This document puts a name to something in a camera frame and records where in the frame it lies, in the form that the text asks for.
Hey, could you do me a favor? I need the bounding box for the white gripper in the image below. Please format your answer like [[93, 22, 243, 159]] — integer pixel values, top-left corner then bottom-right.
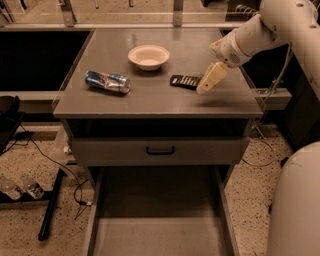
[[196, 29, 250, 95]]

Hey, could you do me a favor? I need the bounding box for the dark chocolate bar wrapper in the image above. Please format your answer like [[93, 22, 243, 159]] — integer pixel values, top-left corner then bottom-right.
[[170, 75, 201, 90]]

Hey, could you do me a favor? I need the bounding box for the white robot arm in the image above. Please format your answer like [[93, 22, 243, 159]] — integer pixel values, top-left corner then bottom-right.
[[197, 0, 320, 256]]

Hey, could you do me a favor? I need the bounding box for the grey drawer cabinet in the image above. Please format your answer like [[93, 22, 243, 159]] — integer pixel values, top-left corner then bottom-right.
[[53, 27, 264, 188]]

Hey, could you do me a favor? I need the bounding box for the open grey lower drawer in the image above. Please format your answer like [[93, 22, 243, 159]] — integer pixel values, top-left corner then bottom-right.
[[81, 166, 240, 256]]

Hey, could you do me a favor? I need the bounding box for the grey upper drawer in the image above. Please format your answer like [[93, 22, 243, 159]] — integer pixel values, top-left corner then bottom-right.
[[71, 138, 249, 167]]

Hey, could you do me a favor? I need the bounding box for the white bowl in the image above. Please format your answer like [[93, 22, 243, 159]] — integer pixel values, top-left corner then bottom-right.
[[128, 45, 170, 71]]

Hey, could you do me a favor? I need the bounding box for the blue silver drink can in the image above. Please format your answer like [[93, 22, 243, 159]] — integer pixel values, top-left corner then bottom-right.
[[85, 70, 130, 94]]

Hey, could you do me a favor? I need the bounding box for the black floor stand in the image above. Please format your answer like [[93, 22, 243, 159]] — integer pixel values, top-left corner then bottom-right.
[[0, 169, 66, 241]]

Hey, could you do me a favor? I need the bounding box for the black chair at left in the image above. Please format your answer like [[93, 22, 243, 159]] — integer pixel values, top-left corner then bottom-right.
[[0, 96, 24, 155]]

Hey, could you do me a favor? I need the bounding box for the clear water bottle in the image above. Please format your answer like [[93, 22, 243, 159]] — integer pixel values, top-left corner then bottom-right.
[[0, 176, 23, 200], [21, 176, 44, 200]]

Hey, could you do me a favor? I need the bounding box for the white cable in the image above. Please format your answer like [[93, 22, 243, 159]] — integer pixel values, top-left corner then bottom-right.
[[241, 43, 293, 168]]

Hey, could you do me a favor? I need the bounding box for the black drawer handle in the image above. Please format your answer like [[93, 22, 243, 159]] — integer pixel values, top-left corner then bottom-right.
[[145, 146, 175, 156]]

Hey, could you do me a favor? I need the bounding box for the black floor cable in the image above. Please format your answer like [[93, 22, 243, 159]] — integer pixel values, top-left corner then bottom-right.
[[3, 124, 93, 221]]

